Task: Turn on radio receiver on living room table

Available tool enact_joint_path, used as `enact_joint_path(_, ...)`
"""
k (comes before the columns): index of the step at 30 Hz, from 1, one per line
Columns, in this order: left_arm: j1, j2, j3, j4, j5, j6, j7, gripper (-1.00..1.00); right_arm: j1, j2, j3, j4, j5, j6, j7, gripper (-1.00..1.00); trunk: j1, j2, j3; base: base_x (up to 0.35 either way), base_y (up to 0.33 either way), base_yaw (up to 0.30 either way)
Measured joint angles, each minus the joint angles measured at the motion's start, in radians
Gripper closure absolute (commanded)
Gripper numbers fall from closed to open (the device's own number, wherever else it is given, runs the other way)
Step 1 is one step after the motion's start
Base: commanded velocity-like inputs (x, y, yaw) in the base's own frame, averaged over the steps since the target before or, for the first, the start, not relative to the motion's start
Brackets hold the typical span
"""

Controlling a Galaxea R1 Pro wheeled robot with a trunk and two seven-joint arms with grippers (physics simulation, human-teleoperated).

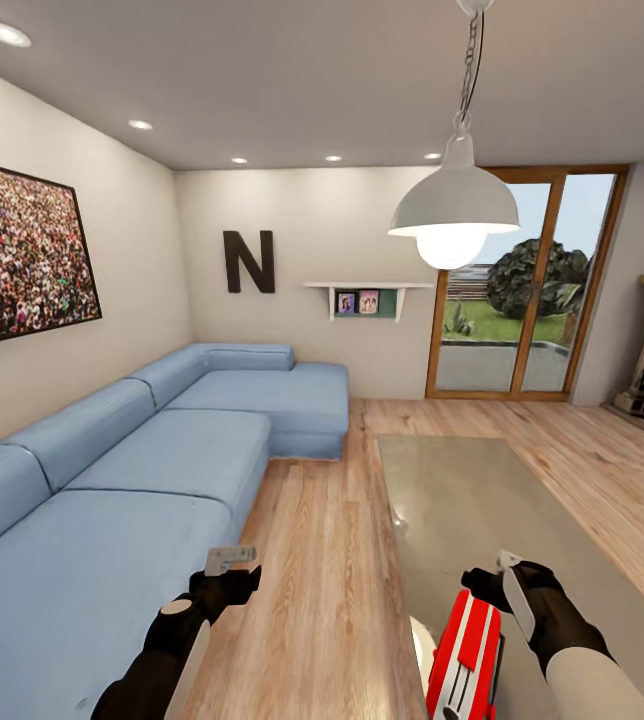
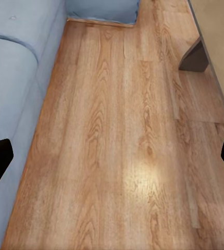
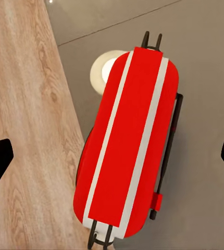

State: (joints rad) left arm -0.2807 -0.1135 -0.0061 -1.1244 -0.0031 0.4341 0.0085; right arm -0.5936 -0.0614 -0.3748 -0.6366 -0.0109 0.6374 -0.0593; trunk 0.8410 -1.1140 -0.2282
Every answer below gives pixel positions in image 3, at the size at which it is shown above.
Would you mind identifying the radio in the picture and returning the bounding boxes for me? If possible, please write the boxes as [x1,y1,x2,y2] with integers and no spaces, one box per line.
[73,31,183,250]

